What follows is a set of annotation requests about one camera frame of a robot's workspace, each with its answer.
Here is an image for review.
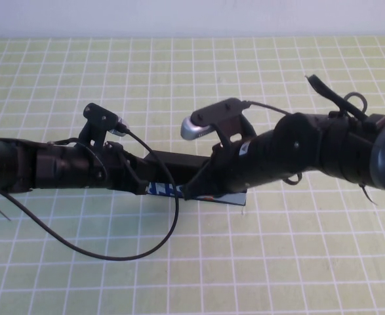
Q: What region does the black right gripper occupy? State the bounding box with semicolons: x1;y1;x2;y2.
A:
186;130;279;200

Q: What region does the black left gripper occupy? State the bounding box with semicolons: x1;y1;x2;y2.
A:
75;140;149;197

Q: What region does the black glasses case printed front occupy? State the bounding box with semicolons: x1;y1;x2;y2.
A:
142;150;248;207

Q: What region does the green white-grid tablecloth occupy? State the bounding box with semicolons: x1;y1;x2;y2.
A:
0;36;385;315

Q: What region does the black left camera cable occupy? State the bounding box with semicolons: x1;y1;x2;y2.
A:
0;129;180;262

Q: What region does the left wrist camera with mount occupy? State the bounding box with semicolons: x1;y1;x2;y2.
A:
79;102;131;146

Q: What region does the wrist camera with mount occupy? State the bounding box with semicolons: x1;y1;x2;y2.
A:
180;98;257;146
79;102;131;146

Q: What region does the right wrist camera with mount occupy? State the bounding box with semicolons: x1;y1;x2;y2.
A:
180;98;257;146

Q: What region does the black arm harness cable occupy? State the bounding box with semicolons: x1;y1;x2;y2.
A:
304;74;367;121

